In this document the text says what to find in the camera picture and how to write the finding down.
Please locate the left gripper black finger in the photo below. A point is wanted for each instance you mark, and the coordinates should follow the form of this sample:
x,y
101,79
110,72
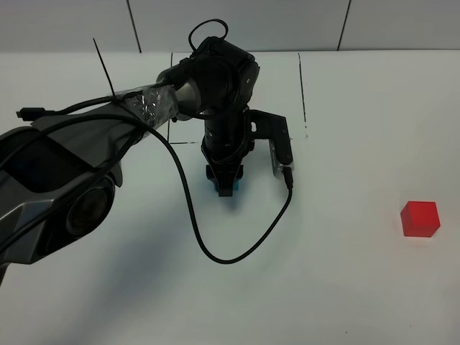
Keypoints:
x,y
225,181

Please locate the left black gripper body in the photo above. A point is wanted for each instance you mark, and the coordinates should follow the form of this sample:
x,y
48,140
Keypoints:
x,y
225,142

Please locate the blue block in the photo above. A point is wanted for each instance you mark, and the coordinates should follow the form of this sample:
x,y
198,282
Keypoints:
x,y
237,186

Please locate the red block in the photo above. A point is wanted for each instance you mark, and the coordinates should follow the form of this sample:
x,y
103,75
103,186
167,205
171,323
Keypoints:
x,y
420,219

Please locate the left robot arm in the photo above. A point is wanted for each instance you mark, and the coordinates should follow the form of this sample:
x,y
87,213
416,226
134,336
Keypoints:
x,y
60,171

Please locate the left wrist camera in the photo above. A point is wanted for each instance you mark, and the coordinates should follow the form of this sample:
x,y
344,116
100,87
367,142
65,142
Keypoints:
x,y
274,129

